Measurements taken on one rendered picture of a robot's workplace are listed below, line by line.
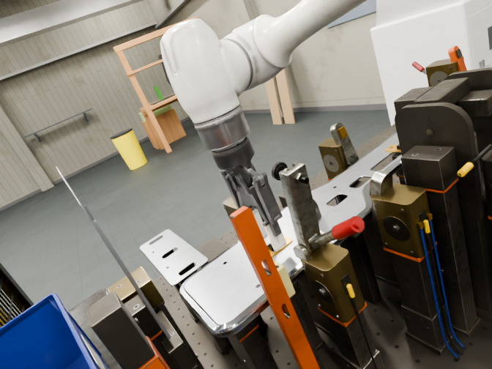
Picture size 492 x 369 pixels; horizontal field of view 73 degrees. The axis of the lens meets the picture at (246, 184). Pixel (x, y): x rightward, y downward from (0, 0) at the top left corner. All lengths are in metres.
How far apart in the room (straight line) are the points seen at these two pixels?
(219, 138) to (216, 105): 0.06
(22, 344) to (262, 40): 0.64
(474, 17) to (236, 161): 2.51
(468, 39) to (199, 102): 2.49
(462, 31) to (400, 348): 2.35
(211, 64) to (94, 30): 9.79
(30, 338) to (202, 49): 0.53
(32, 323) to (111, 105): 9.56
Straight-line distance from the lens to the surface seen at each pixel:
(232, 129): 0.57
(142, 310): 0.62
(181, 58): 0.56
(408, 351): 0.88
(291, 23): 0.62
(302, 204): 0.52
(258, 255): 0.49
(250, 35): 0.65
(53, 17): 8.72
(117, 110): 10.12
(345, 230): 0.47
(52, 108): 10.04
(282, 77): 5.46
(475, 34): 2.96
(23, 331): 0.68
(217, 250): 0.85
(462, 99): 0.77
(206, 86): 0.55
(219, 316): 0.64
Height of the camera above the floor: 1.40
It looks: 21 degrees down
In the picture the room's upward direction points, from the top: 23 degrees counter-clockwise
